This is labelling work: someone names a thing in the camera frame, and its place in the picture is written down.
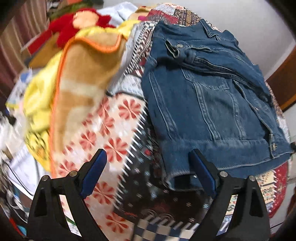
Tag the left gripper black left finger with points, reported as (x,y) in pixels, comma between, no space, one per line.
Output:
(47,220)

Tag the blue denim jacket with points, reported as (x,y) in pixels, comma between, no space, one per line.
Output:
(204,93)

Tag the yellow orange fleece blanket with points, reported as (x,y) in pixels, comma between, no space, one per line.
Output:
(78,104)

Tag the patchwork patterned bedspread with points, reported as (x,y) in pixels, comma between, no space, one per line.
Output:
(129,201)

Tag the red and cream plush blanket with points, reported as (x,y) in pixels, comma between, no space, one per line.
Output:
(68,25)

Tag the striped pink curtain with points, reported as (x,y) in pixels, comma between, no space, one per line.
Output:
(24,20)

